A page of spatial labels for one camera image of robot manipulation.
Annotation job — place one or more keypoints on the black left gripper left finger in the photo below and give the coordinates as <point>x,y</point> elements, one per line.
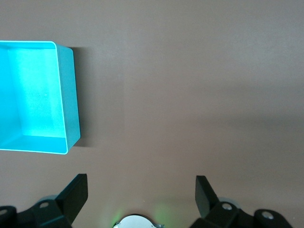
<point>59,211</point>

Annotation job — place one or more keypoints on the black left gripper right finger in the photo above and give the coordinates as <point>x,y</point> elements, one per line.
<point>213,213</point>

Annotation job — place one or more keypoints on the turquoise plastic bin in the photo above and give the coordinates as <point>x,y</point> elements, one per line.
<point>35,95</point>

